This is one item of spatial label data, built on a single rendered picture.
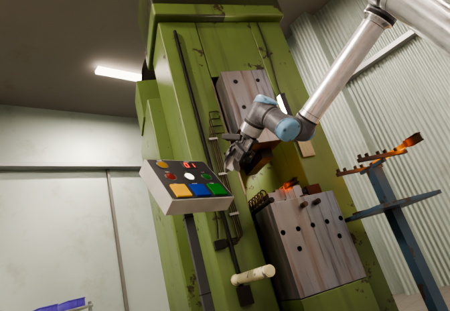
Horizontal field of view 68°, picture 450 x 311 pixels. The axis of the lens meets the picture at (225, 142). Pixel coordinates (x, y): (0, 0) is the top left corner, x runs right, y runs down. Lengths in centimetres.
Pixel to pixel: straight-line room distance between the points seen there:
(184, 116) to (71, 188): 365
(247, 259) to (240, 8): 173
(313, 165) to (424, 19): 123
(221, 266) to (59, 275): 357
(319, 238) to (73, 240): 400
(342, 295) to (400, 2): 126
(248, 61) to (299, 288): 146
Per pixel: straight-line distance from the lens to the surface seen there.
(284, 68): 247
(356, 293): 184
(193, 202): 140
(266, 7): 273
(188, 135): 195
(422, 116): 432
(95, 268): 524
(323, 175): 216
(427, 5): 116
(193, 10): 248
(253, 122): 134
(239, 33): 253
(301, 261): 171
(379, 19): 136
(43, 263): 510
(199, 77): 218
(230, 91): 200
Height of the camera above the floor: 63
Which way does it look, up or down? 22 degrees up
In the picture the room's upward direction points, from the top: 16 degrees counter-clockwise
